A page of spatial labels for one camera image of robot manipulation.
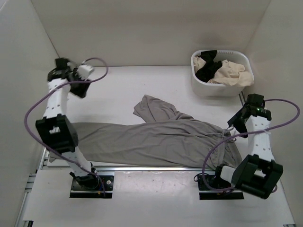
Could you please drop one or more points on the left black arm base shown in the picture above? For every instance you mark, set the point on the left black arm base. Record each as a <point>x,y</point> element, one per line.
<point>91,187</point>

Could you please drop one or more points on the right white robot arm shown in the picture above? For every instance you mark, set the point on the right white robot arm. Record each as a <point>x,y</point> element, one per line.
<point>258,173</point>

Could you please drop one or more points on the front aluminium rail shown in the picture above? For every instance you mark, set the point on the front aluminium rail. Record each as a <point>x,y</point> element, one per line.
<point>140,168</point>

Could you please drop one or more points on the beige trousers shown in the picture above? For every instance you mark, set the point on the beige trousers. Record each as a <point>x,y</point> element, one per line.
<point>230,74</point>

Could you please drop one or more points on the left aluminium rail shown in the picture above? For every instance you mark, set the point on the left aluminium rail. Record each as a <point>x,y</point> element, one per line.
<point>43,159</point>

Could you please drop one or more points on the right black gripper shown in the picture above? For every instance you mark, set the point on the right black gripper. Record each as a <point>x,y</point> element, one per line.
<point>234,121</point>

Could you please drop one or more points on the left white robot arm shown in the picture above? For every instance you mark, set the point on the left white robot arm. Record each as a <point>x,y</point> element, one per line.
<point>55,129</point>

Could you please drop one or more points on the white laundry basket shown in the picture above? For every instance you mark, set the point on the white laundry basket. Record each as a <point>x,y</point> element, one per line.
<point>206,89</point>

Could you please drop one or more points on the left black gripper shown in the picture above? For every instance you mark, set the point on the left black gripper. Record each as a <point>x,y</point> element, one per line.
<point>82,91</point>

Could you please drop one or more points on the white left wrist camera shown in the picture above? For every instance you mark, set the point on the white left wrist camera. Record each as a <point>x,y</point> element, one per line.
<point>84,71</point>

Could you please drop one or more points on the black trousers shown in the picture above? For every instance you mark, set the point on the black trousers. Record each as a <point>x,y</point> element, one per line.
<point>207,72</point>

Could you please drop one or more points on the grey trousers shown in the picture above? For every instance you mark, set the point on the grey trousers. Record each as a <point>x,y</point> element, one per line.
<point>167,137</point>

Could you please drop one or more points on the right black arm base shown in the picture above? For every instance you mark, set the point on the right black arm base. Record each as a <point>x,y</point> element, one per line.
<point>206,194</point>

